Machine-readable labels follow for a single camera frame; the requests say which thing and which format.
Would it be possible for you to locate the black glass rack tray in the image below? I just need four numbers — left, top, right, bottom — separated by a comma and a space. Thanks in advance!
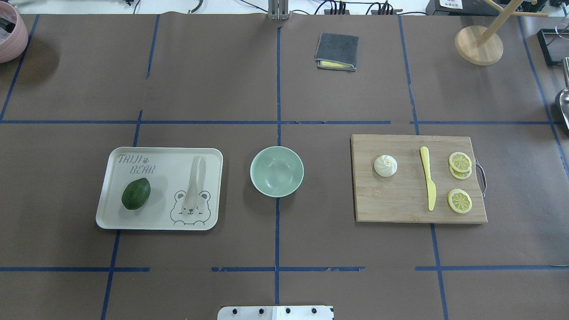
537, 28, 569, 66

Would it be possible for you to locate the grey metal bracket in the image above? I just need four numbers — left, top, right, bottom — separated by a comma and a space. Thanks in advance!
268, 0, 290, 21

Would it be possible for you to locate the wooden cutting board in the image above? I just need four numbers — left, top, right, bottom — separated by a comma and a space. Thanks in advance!
350, 134, 488, 224

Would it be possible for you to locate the pink bowl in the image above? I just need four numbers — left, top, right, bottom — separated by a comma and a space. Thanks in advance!
0, 1, 29, 63

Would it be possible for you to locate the lower lemon slice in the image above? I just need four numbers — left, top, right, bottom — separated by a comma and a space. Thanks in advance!
447, 188, 472, 214

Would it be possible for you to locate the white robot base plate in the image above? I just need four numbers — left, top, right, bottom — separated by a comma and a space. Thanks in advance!
217, 305, 335, 320

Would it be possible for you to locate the white steamed bun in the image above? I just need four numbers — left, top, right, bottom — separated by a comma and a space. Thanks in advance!
373, 155, 398, 177

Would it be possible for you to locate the yellow plastic knife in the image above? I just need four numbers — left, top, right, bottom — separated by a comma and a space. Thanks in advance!
419, 146, 437, 212

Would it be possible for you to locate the light green bowl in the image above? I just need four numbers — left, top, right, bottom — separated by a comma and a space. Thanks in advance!
250, 146, 305, 198

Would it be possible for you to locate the cream ceramic spoon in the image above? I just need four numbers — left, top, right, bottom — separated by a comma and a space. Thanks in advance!
183, 156, 206, 214

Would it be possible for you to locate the metal scoop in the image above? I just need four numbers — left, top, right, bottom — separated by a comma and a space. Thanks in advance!
556, 57, 569, 130

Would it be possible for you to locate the upper bottom lemon slice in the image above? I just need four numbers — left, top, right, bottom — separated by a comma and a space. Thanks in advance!
449, 166, 472, 180

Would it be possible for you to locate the lemon slice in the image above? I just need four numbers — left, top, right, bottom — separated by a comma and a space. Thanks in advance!
447, 188, 472, 214
449, 152, 472, 173
449, 166, 472, 180

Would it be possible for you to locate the cream bear serving tray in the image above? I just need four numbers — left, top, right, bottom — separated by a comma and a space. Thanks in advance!
96, 147, 223, 231

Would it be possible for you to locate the green avocado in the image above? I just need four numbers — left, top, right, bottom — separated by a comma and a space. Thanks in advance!
121, 178, 151, 210

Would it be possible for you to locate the upper top lemon slice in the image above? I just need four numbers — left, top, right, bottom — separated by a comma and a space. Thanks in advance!
449, 152, 472, 173

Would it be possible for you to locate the wooden mug tree stand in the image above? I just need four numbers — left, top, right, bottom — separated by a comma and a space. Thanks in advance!
454, 0, 549, 66

